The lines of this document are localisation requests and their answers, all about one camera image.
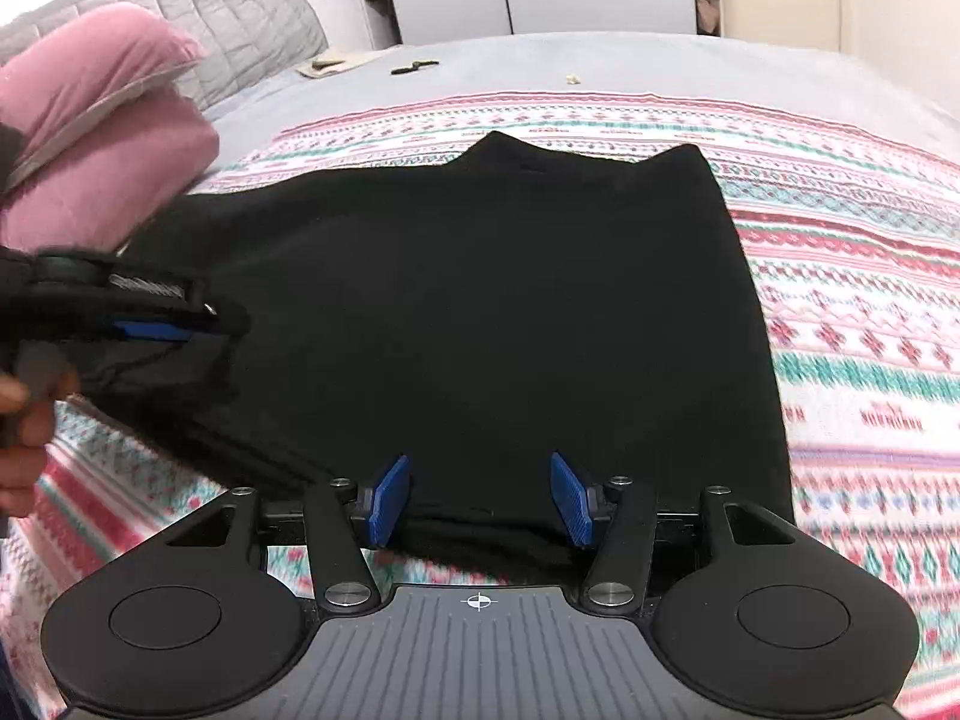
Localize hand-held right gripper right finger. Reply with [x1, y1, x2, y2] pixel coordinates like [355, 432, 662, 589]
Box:
[550, 452, 816, 611]

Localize grey padded headboard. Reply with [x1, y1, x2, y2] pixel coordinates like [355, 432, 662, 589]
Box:
[0, 0, 327, 110]

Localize black pants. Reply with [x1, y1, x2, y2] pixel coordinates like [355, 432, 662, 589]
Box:
[75, 131, 796, 586]

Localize pink pillow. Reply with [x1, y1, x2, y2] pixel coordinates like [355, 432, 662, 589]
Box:
[0, 4, 207, 188]
[0, 86, 221, 256]

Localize person's left hand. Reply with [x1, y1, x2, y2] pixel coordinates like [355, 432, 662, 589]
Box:
[0, 371, 80, 518]

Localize beige folded cloth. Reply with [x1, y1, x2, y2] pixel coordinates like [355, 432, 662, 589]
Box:
[296, 51, 380, 78]

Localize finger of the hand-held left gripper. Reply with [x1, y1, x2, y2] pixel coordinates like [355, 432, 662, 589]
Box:
[109, 274, 252, 344]

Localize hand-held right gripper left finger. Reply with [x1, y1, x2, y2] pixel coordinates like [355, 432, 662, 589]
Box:
[142, 454, 413, 612]

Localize patterned striped blanket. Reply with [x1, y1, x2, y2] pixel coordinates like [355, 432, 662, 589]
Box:
[0, 90, 960, 720]

